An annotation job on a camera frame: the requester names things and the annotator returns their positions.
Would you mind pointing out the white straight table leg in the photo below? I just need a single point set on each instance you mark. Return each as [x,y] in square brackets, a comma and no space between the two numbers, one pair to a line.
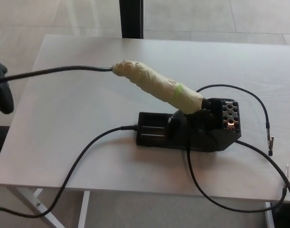
[83,209]
[270,216]

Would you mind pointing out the black soldering iron stand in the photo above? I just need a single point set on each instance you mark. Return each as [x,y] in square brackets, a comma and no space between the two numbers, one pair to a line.
[154,133]

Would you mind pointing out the black vertical post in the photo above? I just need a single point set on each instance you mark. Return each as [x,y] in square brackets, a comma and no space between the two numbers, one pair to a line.
[131,17]

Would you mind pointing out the black box on floor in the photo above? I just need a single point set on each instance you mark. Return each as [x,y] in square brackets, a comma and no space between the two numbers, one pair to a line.
[286,217]

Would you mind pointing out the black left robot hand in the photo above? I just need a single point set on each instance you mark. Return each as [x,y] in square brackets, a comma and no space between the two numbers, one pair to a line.
[3,99]

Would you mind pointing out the tape-wrapped soldering iron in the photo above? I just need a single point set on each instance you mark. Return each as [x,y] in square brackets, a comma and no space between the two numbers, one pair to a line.
[156,82]

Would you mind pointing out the white slanted table leg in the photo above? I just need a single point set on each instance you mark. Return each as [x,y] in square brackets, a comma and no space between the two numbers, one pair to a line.
[38,209]

